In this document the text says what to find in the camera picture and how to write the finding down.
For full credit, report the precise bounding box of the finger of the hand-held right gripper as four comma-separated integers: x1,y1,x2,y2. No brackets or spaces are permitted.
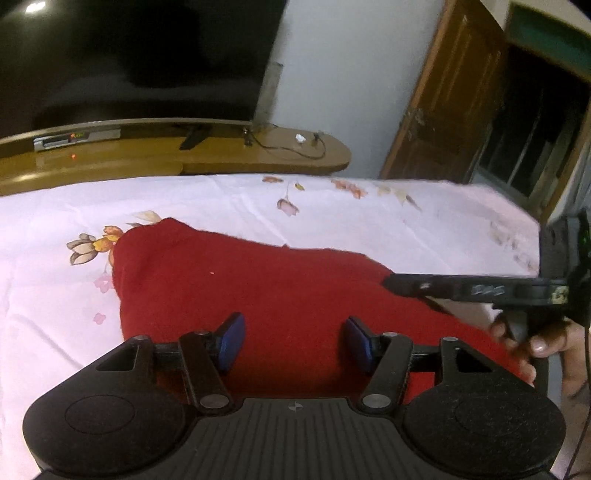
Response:
382,272,458,311

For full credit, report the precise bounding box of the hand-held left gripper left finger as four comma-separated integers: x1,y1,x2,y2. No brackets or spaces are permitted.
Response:
94,312,246,412

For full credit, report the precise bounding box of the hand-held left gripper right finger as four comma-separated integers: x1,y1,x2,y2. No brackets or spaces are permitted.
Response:
344,316,496,414

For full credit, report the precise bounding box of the red knitted garment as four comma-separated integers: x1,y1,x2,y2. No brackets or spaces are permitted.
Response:
111,217,536,398

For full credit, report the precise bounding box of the person's right hand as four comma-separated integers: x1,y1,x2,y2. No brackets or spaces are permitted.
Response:
489,318,591,398

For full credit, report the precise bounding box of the dark barred window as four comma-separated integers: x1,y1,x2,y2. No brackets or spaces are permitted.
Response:
475,44,591,210

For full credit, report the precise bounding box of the floral pink bedsheet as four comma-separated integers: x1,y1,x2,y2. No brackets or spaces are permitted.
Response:
0,174,555,480

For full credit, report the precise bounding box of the brown wooden door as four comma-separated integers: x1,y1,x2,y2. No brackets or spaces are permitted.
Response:
380,0,509,184

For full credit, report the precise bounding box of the wooden television cabinet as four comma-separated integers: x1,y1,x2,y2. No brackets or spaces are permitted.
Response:
0,119,352,197

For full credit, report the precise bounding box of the silver set-top box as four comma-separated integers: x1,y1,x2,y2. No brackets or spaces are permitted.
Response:
33,126,122,151

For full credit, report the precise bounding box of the black flat-screen television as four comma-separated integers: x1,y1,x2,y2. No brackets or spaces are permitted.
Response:
0,0,290,151

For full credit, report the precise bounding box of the metal door handle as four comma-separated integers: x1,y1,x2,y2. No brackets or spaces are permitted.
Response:
405,108,426,140

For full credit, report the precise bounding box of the black cable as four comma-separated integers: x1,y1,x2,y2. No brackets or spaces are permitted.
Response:
242,126,327,161

